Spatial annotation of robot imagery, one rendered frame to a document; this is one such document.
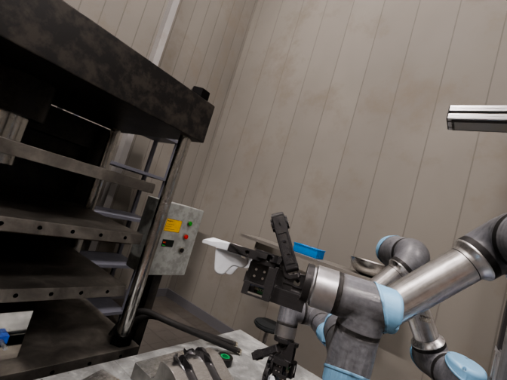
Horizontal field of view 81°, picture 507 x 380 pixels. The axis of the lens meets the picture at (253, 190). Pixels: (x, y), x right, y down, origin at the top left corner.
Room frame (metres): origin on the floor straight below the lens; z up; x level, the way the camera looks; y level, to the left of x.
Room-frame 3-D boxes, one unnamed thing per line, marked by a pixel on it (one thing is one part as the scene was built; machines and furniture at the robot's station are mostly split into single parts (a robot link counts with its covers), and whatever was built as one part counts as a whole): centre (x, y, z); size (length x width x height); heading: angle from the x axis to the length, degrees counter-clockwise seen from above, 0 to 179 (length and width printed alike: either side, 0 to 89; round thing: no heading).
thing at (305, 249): (2.92, -0.69, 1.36); 0.27 x 0.18 x 0.09; 52
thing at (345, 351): (0.55, -0.25, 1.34); 0.11 x 0.08 x 0.11; 168
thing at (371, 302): (0.53, -0.25, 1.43); 0.11 x 0.08 x 0.09; 78
